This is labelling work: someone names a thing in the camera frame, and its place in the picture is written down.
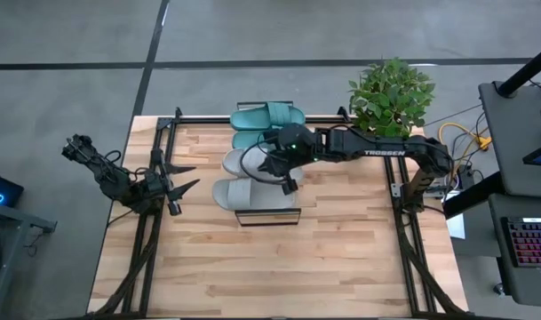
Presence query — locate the white paper sheet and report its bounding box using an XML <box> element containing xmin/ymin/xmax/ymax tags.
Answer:
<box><xmin>445</xmin><ymin>212</ymin><xmax>467</xmax><ymax>241</ymax></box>

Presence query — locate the backlit computer keyboard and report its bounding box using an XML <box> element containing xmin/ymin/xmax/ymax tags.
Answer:
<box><xmin>500</xmin><ymin>215</ymin><xmax>541</xmax><ymax>269</ymax></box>

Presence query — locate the black framed wooden shelf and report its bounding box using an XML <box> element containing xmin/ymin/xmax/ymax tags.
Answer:
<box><xmin>232</xmin><ymin>100</ymin><xmax>303</xmax><ymax>228</ymax></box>

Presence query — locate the potted green leafy plant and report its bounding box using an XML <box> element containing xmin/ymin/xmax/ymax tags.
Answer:
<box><xmin>347</xmin><ymin>56</ymin><xmax>437</xmax><ymax>139</ymax></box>

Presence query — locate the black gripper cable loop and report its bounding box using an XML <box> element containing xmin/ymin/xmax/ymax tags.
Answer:
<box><xmin>239</xmin><ymin>140</ymin><xmax>289</xmax><ymax>187</ymax></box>

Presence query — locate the green rubber slide sandal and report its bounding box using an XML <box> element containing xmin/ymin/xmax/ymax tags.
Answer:
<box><xmin>231</xmin><ymin>129</ymin><xmax>278</xmax><ymax>151</ymax></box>
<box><xmin>229</xmin><ymin>101</ymin><xmax>307</xmax><ymax>132</ymax></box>

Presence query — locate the grey side stand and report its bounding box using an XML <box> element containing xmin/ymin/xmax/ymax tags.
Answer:
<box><xmin>0</xmin><ymin>198</ymin><xmax>59</xmax><ymax>320</ymax></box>

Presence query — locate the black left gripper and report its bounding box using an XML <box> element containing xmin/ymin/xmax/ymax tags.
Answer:
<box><xmin>138</xmin><ymin>148</ymin><xmax>202</xmax><ymax>218</ymax></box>

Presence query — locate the black pole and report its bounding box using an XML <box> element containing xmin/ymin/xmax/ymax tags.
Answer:
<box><xmin>495</xmin><ymin>40</ymin><xmax>541</xmax><ymax>100</ymax></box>

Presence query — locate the light grey rubber slide sandal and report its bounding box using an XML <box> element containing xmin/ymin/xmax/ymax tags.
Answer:
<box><xmin>211</xmin><ymin>176</ymin><xmax>298</xmax><ymax>212</ymax></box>
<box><xmin>220</xmin><ymin>146</ymin><xmax>306</xmax><ymax>184</ymax></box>

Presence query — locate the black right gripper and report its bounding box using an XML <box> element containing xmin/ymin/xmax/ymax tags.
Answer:
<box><xmin>256</xmin><ymin>123</ymin><xmax>321</xmax><ymax>196</ymax></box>

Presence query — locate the grey keyboard tray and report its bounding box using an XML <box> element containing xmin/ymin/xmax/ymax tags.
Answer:
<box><xmin>487</xmin><ymin>192</ymin><xmax>541</xmax><ymax>308</ymax></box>

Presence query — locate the black aluminium table frame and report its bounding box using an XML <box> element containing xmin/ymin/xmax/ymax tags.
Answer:
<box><xmin>86</xmin><ymin>105</ymin><xmax>469</xmax><ymax>319</ymax></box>

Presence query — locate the yellow cable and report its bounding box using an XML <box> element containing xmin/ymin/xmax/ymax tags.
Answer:
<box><xmin>437</xmin><ymin>121</ymin><xmax>493</xmax><ymax>151</ymax></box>

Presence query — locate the grey desk top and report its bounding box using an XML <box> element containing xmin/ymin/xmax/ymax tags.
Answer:
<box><xmin>477</xmin><ymin>80</ymin><xmax>541</xmax><ymax>200</ymax></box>

